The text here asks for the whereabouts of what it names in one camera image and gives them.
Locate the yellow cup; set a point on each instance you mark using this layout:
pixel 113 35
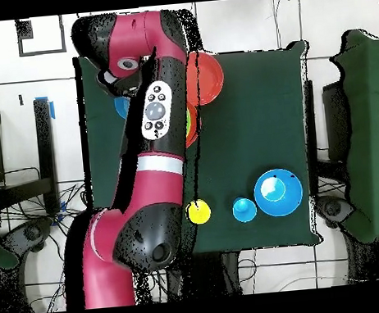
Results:
pixel 199 213

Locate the small blue bowl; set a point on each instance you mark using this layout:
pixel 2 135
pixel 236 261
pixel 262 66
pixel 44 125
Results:
pixel 122 106

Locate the orange bowl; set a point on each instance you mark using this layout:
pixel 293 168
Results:
pixel 194 126
pixel 207 77

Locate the light blue cup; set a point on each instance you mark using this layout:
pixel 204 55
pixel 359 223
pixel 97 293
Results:
pixel 244 212

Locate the green bowl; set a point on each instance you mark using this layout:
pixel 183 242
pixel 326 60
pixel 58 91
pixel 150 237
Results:
pixel 188 122

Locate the large blue bowl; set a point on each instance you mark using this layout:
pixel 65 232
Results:
pixel 289 200

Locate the black metal frame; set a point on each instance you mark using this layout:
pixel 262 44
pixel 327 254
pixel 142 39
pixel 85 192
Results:
pixel 45 142

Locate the dark green tablecloth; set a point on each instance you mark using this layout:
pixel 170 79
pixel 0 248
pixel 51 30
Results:
pixel 256 124

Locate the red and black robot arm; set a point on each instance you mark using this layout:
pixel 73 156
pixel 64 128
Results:
pixel 159 188

